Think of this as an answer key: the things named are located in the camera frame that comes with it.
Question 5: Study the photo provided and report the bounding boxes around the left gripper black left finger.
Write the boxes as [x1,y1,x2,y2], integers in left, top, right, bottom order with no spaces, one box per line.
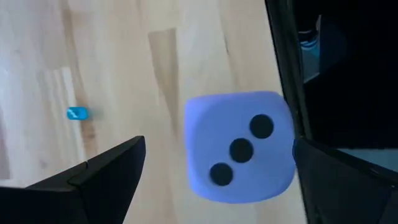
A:
[0,135,147,224]

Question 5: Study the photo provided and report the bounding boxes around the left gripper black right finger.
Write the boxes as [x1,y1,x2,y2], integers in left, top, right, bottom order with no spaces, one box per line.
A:
[292,138,398,224]

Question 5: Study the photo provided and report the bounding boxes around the large purple foam die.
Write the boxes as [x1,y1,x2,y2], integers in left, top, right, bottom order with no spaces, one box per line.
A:
[184,90,297,205]

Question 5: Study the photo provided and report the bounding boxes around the small light blue die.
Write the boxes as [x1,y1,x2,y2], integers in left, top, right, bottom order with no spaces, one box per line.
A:
[66,106,90,121]

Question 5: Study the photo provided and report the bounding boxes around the black table edge rail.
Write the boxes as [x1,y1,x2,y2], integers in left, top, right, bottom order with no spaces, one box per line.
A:
[264,0,313,141]

